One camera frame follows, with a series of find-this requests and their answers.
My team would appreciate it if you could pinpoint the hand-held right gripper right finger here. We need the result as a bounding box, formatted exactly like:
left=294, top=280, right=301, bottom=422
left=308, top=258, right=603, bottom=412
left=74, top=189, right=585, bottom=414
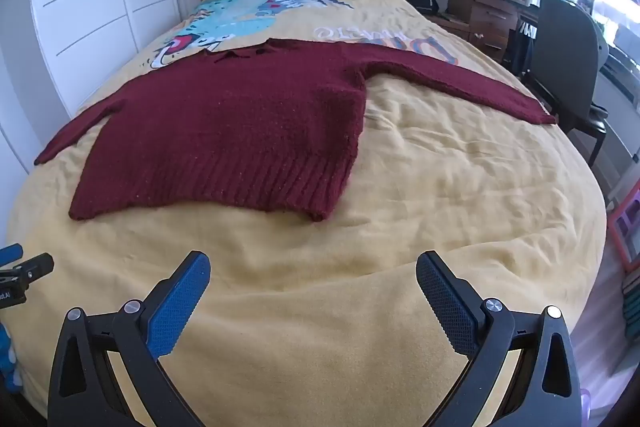
left=416, top=250, right=585, bottom=427

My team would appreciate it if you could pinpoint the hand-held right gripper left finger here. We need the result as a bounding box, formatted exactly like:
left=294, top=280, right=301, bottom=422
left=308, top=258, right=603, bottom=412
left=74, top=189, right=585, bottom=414
left=46, top=250, right=211, bottom=427

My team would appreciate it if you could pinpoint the maroon knit sweater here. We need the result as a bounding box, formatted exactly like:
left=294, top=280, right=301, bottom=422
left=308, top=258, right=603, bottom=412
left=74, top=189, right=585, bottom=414
left=34, top=38, right=558, bottom=223

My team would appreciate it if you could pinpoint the blue white cloth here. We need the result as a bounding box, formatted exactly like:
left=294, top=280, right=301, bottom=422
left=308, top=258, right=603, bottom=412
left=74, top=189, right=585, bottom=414
left=0, top=321, right=22, bottom=394

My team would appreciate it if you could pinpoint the yellow printed blanket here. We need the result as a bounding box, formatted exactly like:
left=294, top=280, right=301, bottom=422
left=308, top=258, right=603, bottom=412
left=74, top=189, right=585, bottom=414
left=5, top=0, right=608, bottom=427

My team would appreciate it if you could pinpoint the dark bag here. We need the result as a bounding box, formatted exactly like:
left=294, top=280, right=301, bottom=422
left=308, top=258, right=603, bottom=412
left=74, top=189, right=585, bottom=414
left=514, top=18, right=540, bottom=74

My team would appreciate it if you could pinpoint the grey office chair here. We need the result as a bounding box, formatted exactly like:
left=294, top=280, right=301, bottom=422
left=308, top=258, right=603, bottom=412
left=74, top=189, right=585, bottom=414
left=522, top=0, right=611, bottom=168

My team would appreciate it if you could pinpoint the wooden drawer cabinet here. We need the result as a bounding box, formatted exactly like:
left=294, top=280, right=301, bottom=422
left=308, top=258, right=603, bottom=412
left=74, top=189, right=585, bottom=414
left=446, top=0, right=526, bottom=62

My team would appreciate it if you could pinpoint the pink frame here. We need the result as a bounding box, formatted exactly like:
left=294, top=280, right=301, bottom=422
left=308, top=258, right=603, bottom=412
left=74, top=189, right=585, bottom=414
left=612, top=183, right=640, bottom=271

